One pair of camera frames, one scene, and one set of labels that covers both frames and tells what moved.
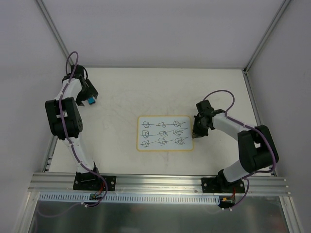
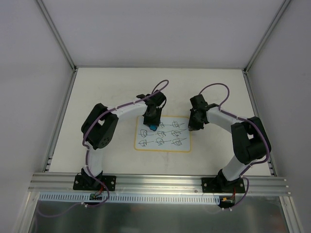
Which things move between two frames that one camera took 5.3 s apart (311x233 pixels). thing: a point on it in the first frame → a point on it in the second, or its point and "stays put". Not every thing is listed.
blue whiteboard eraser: (91, 100) → (153, 127)
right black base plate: (222, 185) stays put
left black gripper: (85, 94) → (151, 119)
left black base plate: (91, 181) stays put
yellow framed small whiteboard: (164, 133) stays put
